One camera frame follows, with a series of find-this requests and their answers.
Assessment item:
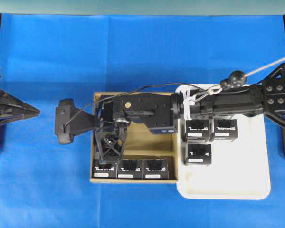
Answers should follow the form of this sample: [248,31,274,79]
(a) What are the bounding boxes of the black Dynamixel box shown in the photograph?
[92,159,117,179]
[210,119,238,142]
[184,120,210,143]
[185,143,212,165]
[117,159,143,180]
[142,158,169,180]

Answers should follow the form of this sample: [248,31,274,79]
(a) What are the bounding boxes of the brown cardboard box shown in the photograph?
[89,92,179,184]

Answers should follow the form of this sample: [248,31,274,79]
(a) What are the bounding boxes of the white plastic tray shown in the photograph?
[174,83,272,200]

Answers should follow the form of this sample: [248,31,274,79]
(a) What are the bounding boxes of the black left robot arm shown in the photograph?
[0,89,40,130]

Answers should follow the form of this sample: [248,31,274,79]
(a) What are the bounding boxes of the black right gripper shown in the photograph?
[94,93,178,164]

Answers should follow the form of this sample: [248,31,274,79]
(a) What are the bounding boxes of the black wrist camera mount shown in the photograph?
[55,99,97,145]

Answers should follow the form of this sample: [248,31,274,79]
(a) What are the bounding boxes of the black ball knob hook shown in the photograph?
[193,70,247,103]

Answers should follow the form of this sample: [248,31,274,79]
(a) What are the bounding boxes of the black camera cable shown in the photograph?
[63,82,206,131]

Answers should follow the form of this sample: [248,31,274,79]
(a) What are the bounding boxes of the white zip ties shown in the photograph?
[180,89,196,121]

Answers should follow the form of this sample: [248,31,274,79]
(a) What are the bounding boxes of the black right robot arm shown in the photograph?
[94,63,285,164]

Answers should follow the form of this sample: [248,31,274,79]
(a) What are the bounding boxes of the white braided cord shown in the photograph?
[243,52,285,78]

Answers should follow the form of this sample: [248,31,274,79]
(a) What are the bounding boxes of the blue table cloth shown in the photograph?
[0,14,285,228]

